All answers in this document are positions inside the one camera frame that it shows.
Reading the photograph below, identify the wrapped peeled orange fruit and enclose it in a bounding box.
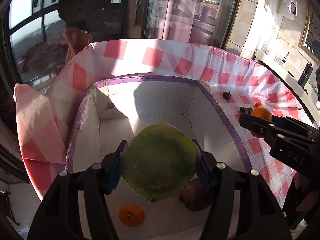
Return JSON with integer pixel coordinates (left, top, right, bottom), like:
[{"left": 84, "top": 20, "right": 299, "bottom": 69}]
[{"left": 216, "top": 101, "right": 223, "bottom": 110}]

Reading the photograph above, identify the dark mangosteen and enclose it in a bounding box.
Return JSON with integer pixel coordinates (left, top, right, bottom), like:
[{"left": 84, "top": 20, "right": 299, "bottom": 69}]
[
  {"left": 222, "top": 91, "right": 232, "bottom": 100},
  {"left": 239, "top": 107, "right": 253, "bottom": 114}
]

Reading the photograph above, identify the halved yellow-green fruit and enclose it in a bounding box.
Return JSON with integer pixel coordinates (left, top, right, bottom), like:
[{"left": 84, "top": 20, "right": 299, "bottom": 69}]
[{"left": 199, "top": 80, "right": 211, "bottom": 92}]

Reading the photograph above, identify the red white checkered tablecloth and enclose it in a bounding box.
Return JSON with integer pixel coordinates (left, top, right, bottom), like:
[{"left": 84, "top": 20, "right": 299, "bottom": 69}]
[{"left": 14, "top": 39, "right": 310, "bottom": 204}]

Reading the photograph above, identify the gloved right hand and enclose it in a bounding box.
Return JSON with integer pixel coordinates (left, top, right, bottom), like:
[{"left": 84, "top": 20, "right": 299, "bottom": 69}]
[{"left": 283, "top": 172, "right": 319, "bottom": 230}]

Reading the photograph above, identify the green melon slice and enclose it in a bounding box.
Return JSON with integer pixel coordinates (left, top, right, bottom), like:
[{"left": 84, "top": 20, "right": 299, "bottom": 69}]
[{"left": 120, "top": 125, "right": 200, "bottom": 202}]

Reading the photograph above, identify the purple white cardboard box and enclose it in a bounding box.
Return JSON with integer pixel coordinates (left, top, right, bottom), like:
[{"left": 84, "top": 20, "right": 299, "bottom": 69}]
[{"left": 66, "top": 76, "right": 252, "bottom": 239}]

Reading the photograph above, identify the gold framed mirror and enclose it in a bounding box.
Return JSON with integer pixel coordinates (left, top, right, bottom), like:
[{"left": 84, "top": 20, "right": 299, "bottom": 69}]
[{"left": 299, "top": 2, "right": 320, "bottom": 66}]

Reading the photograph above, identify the black water bottle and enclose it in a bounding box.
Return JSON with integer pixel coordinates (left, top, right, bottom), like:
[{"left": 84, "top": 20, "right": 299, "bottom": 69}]
[{"left": 298, "top": 62, "right": 313, "bottom": 88}]

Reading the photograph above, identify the small orange tangerine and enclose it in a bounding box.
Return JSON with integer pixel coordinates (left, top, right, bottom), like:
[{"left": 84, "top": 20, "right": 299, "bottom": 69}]
[{"left": 249, "top": 106, "right": 273, "bottom": 138}]

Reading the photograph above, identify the orange tangerine in box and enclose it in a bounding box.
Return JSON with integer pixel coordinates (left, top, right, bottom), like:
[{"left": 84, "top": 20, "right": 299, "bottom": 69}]
[{"left": 118, "top": 205, "right": 145, "bottom": 227}]

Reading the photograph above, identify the brown red apple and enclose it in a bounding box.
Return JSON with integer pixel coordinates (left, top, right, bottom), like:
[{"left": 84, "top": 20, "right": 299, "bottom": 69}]
[{"left": 178, "top": 178, "right": 211, "bottom": 212}]

